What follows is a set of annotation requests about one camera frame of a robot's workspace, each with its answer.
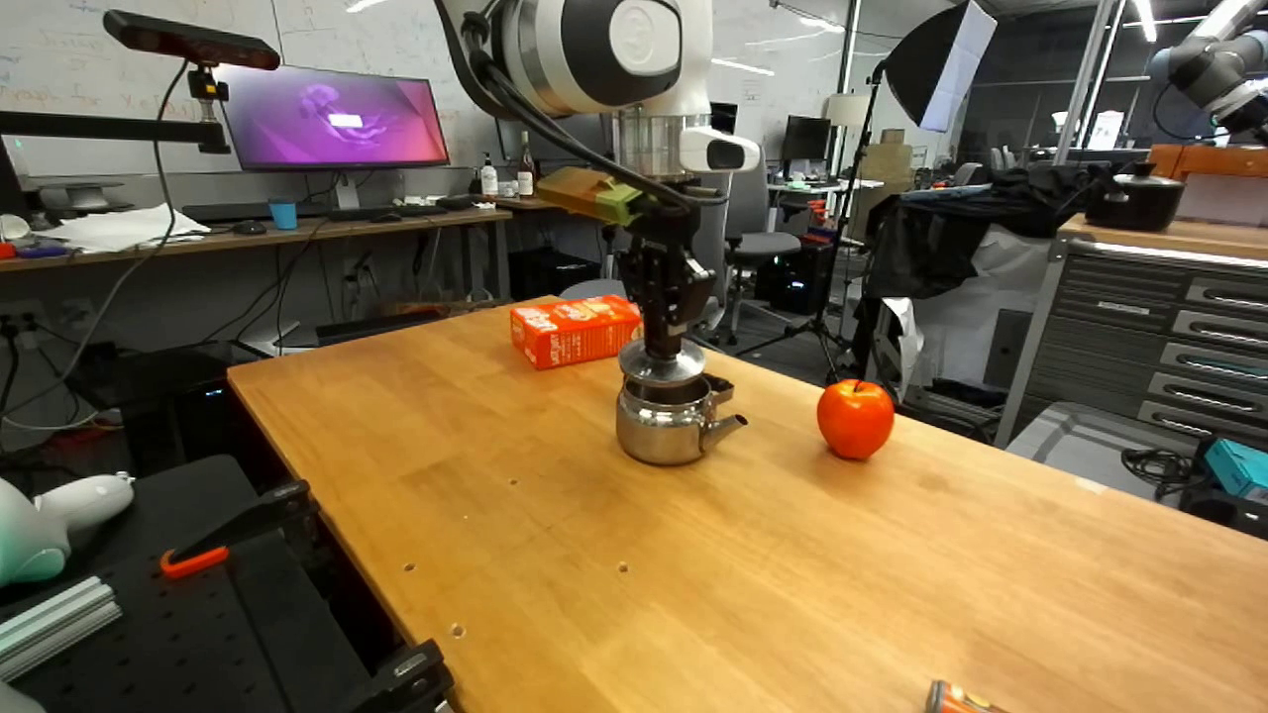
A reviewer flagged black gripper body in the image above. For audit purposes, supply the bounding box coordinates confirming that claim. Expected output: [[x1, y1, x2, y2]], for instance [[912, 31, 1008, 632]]
[[608, 193, 726, 318]]

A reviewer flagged steel tea pot lid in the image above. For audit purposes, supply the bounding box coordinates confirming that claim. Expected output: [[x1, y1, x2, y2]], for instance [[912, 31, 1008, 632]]
[[619, 343, 712, 405]]

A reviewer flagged steel tea pot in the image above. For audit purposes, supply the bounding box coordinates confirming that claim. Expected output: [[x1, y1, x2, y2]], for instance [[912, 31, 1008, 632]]
[[609, 369, 755, 470]]

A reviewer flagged black pot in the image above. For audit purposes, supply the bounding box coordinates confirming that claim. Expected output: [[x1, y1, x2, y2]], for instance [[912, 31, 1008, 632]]
[[1082, 165, 1189, 236]]

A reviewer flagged grey office chair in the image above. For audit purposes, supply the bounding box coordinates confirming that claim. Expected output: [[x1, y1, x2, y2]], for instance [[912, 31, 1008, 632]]
[[708, 137, 810, 299], [559, 148, 744, 335]]

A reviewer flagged orange cracker box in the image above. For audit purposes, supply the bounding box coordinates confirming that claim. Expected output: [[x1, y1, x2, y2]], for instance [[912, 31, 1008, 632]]
[[506, 290, 649, 371]]

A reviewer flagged yellow green wrist attachment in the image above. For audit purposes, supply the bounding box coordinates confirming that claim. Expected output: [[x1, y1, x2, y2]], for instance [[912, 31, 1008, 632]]
[[533, 163, 645, 229]]

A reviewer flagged black computer monitor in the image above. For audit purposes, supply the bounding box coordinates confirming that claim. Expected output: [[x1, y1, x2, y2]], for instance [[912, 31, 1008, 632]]
[[781, 111, 840, 170]]

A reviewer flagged red orange apple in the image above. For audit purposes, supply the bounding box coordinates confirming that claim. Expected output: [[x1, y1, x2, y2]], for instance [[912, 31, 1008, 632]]
[[811, 375, 900, 467]]

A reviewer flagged black cloth heap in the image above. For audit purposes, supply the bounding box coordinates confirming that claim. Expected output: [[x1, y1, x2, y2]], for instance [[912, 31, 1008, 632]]
[[863, 158, 1106, 299]]

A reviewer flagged black photo softbox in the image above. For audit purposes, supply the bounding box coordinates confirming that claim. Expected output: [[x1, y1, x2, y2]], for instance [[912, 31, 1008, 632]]
[[871, 0, 1003, 134]]

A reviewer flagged monitor with purple screen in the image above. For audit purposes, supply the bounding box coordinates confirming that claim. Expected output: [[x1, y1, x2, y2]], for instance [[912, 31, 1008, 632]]
[[214, 64, 455, 212]]

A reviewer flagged long wooden desk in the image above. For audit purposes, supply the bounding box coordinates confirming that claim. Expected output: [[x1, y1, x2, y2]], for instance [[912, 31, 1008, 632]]
[[0, 200, 514, 307]]

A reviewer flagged grey plastic bin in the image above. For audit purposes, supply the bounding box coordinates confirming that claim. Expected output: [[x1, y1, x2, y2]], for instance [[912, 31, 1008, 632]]
[[1003, 397, 1201, 503]]

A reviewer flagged small orange metal item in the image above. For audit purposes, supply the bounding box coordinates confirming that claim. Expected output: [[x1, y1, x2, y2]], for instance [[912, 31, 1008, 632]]
[[922, 678, 1012, 713]]

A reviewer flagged grey drawer cabinet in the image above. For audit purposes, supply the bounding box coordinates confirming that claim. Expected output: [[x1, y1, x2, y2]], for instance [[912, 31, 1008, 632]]
[[995, 212, 1268, 461]]

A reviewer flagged white paper pile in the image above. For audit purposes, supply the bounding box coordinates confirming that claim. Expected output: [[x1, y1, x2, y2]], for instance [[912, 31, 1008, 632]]
[[35, 200, 214, 257]]

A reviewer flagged orange wooden bar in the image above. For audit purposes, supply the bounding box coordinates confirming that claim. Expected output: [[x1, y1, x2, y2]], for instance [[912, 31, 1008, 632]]
[[1146, 137, 1268, 186]]

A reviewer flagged teal case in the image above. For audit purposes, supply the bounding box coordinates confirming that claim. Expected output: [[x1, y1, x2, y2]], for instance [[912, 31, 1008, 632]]
[[1201, 430, 1268, 503]]

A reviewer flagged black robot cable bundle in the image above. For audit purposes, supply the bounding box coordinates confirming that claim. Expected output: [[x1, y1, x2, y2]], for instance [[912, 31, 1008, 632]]
[[431, 0, 731, 212]]

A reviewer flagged black camera cable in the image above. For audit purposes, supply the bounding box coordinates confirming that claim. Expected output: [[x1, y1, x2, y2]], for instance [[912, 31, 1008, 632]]
[[57, 54, 196, 387]]

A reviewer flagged black camera bar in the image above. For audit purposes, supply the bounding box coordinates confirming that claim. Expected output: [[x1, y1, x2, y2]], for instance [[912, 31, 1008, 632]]
[[98, 6, 284, 75]]

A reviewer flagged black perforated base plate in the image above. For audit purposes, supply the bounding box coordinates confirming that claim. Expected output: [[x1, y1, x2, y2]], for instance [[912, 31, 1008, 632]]
[[0, 453, 407, 713]]

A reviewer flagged aluminium rail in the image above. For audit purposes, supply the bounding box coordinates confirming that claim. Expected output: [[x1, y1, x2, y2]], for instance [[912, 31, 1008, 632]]
[[0, 574, 128, 684]]

